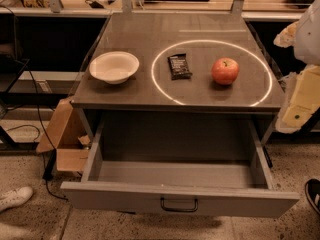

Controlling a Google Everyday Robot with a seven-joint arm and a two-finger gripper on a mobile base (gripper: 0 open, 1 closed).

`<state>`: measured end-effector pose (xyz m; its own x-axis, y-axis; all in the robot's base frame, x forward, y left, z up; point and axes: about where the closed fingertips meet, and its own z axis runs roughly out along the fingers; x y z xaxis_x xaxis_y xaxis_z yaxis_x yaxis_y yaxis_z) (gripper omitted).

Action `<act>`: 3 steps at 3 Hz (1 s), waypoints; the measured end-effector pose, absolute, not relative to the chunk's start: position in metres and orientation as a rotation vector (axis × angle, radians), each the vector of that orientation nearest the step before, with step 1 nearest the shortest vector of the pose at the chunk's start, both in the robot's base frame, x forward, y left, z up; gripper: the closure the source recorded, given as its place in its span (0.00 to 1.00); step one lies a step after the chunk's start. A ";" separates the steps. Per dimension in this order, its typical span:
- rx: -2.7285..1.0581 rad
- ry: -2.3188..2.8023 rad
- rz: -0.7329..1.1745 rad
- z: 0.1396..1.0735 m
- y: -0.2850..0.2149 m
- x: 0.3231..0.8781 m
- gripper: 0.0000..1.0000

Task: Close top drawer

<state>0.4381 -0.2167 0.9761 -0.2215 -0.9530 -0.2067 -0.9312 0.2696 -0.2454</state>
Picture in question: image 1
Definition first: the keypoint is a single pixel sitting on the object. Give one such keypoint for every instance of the red apple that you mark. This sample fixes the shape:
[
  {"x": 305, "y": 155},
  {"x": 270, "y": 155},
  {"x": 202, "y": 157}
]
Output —
[{"x": 225, "y": 71}]

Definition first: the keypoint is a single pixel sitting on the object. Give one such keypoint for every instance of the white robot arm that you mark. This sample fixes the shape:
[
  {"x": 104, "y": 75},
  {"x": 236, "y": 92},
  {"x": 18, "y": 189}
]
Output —
[{"x": 303, "y": 35}]

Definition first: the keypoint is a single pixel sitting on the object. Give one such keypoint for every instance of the black shoe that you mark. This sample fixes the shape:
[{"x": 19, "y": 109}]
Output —
[{"x": 312, "y": 191}]

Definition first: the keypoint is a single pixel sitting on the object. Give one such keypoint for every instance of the black top drawer handle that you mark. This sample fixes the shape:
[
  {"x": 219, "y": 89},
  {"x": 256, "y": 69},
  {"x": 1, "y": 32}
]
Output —
[{"x": 179, "y": 205}]

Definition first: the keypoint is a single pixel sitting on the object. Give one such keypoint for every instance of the white bowl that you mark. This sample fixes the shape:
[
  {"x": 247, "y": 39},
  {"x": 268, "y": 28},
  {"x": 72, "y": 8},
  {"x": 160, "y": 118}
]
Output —
[{"x": 114, "y": 67}]

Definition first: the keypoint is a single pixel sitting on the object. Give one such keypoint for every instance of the brown cardboard box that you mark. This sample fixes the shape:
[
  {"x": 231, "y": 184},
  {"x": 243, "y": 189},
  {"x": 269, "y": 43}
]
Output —
[{"x": 66, "y": 135}]

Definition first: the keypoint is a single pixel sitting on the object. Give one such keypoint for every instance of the black snack bar wrapper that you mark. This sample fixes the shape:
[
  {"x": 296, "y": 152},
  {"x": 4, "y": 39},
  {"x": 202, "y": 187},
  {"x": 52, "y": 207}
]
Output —
[{"x": 179, "y": 67}]

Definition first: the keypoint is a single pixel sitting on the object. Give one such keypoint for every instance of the white sneaker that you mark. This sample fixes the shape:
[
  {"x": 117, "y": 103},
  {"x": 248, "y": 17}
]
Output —
[{"x": 15, "y": 198}]

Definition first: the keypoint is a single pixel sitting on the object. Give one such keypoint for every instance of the grey top drawer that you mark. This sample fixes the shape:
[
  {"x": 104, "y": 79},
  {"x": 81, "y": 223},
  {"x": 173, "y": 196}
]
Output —
[{"x": 137, "y": 158}]

